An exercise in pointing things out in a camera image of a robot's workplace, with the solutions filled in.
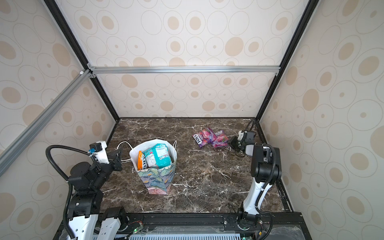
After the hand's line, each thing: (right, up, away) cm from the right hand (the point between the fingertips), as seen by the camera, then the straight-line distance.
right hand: (228, 140), depth 102 cm
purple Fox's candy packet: (-13, +2, +1) cm, 14 cm away
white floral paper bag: (-41, -19, -29) cm, 53 cm away
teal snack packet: (-42, -7, -26) cm, 49 cm away
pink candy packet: (-5, 0, -1) cm, 6 cm away
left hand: (-54, -2, -35) cm, 64 cm away
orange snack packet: (-50, -9, -28) cm, 58 cm away
